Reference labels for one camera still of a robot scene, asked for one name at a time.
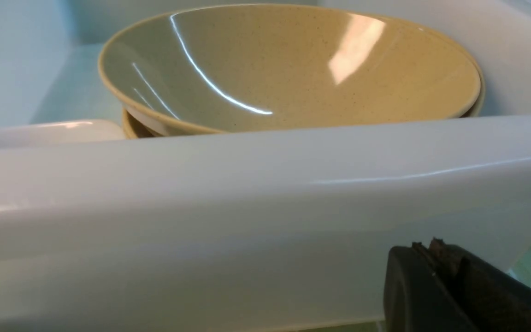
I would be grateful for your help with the large white plastic tub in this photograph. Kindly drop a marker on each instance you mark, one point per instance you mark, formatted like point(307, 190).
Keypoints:
point(275, 231)

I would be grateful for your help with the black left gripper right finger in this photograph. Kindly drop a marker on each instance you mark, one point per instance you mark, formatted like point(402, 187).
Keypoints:
point(490, 298)

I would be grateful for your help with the beige bowl lower in stack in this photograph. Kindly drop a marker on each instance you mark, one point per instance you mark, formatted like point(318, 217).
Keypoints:
point(134, 129)

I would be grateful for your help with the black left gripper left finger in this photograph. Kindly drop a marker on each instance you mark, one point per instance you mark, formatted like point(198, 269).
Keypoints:
point(415, 298)

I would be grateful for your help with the beige bowl top of stack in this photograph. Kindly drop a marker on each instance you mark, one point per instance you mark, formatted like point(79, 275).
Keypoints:
point(260, 67)

